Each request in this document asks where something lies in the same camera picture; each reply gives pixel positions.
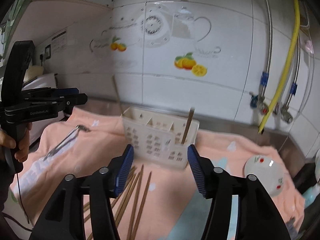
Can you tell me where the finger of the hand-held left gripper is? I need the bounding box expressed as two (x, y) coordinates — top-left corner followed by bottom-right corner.
(23, 87), (80, 100)
(24, 93), (88, 107)

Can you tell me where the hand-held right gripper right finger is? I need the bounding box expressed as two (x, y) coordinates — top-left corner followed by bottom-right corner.
(187, 144), (292, 240)

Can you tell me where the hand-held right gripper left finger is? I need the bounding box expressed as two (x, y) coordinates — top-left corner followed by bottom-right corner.
(29, 144), (135, 240)

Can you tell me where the pile of wooden chopsticks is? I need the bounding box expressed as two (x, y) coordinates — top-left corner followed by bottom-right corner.
(82, 164), (153, 240)

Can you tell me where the metal ladle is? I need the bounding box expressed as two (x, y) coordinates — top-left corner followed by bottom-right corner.
(42, 124), (90, 160)

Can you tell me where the cream plastic utensil holder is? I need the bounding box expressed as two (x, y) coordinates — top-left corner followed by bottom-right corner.
(121, 106), (200, 172)

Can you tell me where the brown wooden chopstick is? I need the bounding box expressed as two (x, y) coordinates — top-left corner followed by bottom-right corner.
(181, 107), (195, 145)

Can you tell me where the person's left hand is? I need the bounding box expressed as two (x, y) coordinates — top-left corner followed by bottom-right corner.
(0, 129), (31, 164)

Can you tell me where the peach printed towel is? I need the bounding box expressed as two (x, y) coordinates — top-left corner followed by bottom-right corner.
(10, 106), (307, 240)

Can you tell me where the white instruction sticker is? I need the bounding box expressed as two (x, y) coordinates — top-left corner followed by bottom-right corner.
(51, 30), (68, 53)

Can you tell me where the white cherry print bowl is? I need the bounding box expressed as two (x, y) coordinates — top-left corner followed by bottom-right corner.
(244, 155), (287, 197)

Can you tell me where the steel valve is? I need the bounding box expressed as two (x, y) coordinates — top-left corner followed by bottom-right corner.
(274, 104), (294, 124)

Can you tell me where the grey rag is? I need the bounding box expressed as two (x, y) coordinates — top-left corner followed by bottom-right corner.
(281, 216), (304, 240)

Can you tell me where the light blue bottle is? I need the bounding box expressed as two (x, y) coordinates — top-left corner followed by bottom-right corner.
(304, 184), (320, 208)

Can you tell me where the white container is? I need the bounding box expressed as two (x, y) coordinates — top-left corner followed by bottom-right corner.
(314, 150), (320, 183)

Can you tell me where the clear plastic tube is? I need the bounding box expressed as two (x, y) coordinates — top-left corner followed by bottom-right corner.
(297, 30), (316, 113)

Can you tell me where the blue handle valve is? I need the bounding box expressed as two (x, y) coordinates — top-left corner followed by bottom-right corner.
(249, 91), (265, 109)

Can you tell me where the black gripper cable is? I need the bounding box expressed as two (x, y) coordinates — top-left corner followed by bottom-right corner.
(15, 171), (30, 224)

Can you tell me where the short braided metal hose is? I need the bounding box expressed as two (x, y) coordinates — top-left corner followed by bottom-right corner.
(282, 17), (312, 110)

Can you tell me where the yellow gas hose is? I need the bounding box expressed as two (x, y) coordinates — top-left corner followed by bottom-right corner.
(258, 0), (300, 134)

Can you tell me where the long braided metal hose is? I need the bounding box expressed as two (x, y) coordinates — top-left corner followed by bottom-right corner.
(255, 0), (273, 105)

